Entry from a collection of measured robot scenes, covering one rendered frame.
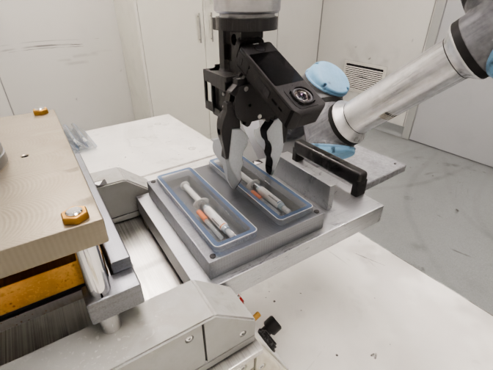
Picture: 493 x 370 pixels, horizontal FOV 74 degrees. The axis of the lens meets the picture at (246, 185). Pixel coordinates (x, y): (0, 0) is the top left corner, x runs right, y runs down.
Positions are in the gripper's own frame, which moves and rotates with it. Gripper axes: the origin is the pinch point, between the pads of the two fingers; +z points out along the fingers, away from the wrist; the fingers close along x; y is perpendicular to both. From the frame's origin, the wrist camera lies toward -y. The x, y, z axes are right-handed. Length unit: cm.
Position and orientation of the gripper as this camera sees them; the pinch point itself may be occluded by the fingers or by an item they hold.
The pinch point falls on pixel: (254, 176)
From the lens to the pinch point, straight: 45.9
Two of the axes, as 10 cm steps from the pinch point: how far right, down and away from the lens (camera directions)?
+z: 0.0, 8.6, 5.1
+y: -5.4, -4.3, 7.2
